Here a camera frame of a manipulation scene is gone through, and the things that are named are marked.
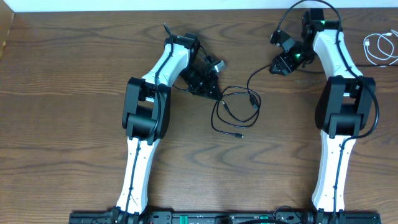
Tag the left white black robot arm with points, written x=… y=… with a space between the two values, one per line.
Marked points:
x=146 y=112

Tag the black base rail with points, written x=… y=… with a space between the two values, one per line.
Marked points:
x=168 y=217

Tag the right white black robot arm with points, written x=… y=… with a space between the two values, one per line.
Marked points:
x=344 y=105

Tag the cardboard panel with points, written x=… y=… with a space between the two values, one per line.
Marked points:
x=6 y=19

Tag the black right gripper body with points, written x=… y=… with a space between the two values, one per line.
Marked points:
x=298 y=54

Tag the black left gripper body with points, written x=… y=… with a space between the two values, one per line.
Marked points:
x=201 y=83

